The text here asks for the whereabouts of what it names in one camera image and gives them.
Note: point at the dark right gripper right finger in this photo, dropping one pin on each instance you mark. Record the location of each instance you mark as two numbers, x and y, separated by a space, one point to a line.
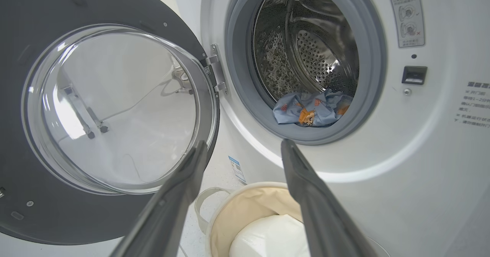
321 215

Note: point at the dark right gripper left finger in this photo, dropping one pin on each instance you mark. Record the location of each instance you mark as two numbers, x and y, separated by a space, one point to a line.
164 215

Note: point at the blue cartoon-print garment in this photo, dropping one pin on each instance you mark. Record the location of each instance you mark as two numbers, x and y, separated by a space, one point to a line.
306 109

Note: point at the dark round washer door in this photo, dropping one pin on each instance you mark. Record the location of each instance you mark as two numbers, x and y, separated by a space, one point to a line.
23 172

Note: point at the cream canvas laundry basket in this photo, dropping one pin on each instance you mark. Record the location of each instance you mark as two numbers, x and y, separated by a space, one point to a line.
245 211

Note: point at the white front-load washing machine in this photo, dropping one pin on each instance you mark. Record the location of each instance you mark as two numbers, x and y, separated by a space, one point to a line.
402 153

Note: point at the silver door hinge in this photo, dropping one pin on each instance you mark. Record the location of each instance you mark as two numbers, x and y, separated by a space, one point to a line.
218 71

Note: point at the washing machine drum opening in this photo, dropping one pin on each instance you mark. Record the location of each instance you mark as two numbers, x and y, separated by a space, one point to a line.
325 58

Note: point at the black door latch slot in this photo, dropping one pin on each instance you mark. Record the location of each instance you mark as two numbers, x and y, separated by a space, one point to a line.
414 75

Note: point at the white padding cloth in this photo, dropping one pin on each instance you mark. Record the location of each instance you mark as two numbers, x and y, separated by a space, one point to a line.
268 238

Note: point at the blue energy label sticker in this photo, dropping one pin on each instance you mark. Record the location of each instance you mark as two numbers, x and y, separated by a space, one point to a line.
237 169

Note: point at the small silver screw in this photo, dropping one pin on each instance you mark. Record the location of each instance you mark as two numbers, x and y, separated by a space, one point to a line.
407 92

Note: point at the small printed text label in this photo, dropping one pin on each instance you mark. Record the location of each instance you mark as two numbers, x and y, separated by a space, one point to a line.
476 103

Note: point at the grey warning sticker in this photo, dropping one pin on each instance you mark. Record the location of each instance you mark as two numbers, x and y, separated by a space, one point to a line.
407 15

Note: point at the chrome metal frame leg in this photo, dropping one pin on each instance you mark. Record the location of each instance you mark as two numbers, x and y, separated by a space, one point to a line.
78 111
97 121

